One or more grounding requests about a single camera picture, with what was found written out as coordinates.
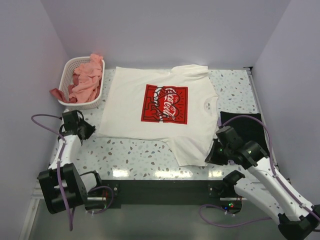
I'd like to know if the white t-shirt red print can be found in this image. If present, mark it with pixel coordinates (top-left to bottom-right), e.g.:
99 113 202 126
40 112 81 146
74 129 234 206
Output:
98 64 219 167

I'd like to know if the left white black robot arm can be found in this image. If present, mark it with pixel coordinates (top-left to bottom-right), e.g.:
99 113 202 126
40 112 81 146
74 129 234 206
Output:
37 110 104 214

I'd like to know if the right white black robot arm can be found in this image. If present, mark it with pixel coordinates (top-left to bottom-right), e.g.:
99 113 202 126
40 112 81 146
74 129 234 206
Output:
206 126 320 240

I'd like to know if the folded lavender t-shirt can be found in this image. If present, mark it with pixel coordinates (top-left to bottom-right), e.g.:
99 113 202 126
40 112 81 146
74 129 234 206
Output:
216 117 236 166

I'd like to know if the folded black t-shirt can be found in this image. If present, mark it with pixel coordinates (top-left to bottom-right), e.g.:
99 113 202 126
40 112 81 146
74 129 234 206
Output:
220 111 270 155

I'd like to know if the white plastic laundry basket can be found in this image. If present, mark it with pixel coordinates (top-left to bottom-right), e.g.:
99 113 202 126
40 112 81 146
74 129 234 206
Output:
58 56 105 110

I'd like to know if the pink crumpled t-shirt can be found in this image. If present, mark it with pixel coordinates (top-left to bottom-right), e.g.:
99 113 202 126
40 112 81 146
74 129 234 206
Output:
68 54 103 104

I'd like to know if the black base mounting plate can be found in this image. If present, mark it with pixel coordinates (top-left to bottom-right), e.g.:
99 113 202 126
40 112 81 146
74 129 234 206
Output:
84 180 244 214

